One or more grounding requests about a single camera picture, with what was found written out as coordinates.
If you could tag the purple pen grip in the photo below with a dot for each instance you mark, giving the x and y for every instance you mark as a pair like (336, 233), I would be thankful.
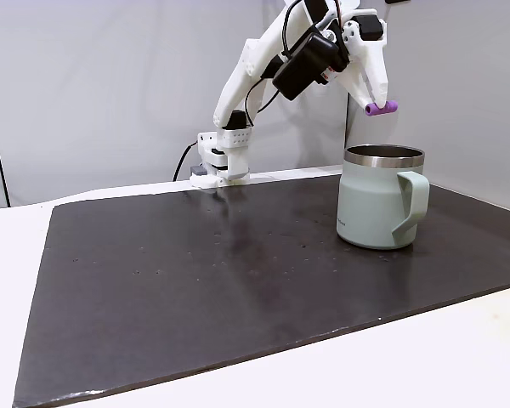
(382, 108)

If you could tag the pale green steel-rimmed mug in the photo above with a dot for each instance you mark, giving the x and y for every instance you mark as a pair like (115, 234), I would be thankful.
(374, 204)

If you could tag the black camera box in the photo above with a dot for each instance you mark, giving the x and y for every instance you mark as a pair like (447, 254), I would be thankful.
(308, 64)

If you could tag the dark grey table mat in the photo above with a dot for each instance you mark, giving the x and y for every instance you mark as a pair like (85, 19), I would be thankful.
(195, 276)

